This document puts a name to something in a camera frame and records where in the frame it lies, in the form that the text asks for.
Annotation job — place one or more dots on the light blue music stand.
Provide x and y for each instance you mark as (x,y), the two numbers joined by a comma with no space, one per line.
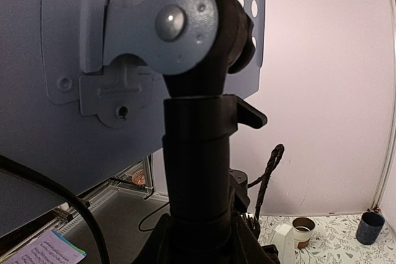
(89,87)

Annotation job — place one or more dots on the blue sheet music page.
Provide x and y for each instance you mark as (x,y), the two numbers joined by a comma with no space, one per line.
(49,248)

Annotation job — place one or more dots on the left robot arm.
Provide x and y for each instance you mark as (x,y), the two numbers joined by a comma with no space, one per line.
(239,180)

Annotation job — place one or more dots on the white metronome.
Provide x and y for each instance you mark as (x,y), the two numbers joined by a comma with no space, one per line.
(283,239)

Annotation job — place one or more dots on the paper coffee cup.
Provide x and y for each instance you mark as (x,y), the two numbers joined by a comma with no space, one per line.
(303,229)

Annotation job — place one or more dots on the dark blue cup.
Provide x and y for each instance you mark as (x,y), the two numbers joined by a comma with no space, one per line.
(369,228)

